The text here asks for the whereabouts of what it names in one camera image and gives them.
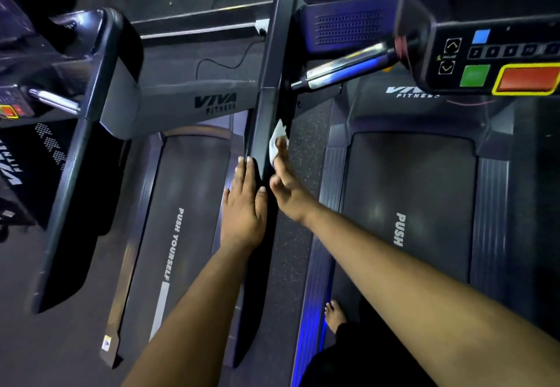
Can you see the person's right hand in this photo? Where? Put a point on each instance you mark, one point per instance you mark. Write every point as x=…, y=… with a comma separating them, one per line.
x=294, y=198

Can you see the person's left hand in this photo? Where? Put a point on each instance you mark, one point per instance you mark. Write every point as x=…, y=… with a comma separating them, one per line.
x=243, y=216

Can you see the person's left little finger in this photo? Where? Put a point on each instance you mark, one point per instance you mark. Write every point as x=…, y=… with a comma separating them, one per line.
x=225, y=205

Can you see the person's right thumb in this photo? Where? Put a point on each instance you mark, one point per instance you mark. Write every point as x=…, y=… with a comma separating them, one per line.
x=275, y=186

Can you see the person's left thumb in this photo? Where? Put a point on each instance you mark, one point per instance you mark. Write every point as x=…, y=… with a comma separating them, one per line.
x=261, y=205

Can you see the person's left middle finger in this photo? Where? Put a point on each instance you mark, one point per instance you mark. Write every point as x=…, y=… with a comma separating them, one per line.
x=250, y=181

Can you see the white cleaning cloth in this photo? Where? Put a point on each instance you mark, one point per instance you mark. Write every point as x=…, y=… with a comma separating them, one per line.
x=277, y=137

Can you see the person's right forearm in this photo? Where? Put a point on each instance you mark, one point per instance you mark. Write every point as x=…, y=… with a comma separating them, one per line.
x=428, y=312

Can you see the person's left forearm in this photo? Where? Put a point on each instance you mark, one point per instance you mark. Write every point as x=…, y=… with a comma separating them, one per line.
x=197, y=321

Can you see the gray treadmill with lettered belt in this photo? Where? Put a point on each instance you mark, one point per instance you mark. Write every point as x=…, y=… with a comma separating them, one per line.
x=183, y=207

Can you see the person's bare foot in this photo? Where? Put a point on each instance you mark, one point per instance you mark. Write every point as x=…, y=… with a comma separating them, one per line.
x=334, y=316

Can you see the white power plug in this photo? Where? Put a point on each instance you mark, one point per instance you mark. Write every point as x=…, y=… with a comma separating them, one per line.
x=261, y=26

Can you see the person's black trouser leg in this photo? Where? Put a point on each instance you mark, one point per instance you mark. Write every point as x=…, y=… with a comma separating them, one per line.
x=350, y=356

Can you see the black treadmill cover with checker print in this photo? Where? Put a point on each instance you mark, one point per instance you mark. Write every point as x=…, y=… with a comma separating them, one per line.
x=30, y=168

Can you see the black console with coloured buttons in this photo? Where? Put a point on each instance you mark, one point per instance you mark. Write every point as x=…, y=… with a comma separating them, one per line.
x=481, y=54

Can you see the black treadmill upright post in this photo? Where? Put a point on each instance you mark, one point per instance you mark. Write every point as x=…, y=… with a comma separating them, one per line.
x=273, y=76

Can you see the dark treadmill with blue-lit rail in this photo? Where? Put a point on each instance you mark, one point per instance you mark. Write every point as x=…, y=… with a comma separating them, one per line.
x=407, y=190

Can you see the dark treadmill console with post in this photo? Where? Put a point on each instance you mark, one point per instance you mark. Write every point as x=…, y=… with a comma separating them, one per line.
x=83, y=137

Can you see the gray metal floor rail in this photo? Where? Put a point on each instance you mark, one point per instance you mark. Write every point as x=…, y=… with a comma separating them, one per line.
x=201, y=24

